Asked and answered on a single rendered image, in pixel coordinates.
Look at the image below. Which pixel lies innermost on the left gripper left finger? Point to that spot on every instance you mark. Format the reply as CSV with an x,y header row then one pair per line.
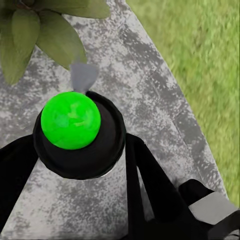
x,y
17,161

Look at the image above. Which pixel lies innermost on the pot plant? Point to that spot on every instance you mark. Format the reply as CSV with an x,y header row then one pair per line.
x,y
26,23

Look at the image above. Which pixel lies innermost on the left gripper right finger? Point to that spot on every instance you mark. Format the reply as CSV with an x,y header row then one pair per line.
x,y
174,220

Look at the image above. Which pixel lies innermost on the insectifuge atomizer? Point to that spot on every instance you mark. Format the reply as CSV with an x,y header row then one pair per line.
x,y
80,134

